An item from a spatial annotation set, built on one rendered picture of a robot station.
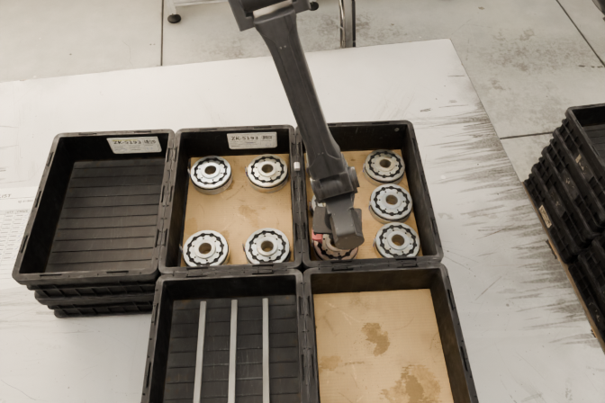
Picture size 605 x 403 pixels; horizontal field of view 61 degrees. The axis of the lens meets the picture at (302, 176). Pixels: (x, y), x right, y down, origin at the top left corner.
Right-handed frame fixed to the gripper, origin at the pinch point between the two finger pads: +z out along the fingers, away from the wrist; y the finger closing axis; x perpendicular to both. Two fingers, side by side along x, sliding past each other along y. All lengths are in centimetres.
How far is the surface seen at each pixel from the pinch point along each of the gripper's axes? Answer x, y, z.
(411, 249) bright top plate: -0.8, 17.4, 1.2
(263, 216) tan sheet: 7.8, -17.7, 4.1
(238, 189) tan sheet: 15.4, -24.9, 4.2
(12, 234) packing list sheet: 6, -86, 17
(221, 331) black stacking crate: -21.1, -23.7, 3.7
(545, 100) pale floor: 135, 109, 90
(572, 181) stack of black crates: 53, 85, 46
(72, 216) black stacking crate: 5, -64, 4
